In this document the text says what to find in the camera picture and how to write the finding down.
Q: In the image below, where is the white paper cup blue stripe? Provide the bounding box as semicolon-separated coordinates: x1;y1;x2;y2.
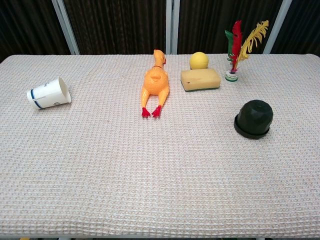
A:
26;76;72;110

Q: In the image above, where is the orange rubber chicken toy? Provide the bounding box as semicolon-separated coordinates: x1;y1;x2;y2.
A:
140;49;171;119

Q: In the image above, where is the beige woven tablecloth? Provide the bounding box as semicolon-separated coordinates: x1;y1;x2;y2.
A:
0;53;320;239

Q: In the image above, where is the yellow sponge green underside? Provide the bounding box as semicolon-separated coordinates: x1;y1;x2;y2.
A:
180;68;222;93

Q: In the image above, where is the yellow ball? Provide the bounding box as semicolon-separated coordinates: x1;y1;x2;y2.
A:
189;51;210;71

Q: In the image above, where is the dark brown partition panel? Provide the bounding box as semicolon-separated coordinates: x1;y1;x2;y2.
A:
62;0;168;56
0;0;71;63
176;0;285;55
271;0;320;56

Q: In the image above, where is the feather shuttlecock red yellow green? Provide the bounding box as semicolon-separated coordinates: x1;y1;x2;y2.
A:
224;19;270;83

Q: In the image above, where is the white partition frame post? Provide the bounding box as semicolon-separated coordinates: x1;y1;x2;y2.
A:
165;0;180;55
51;0;80;56
262;0;293;55

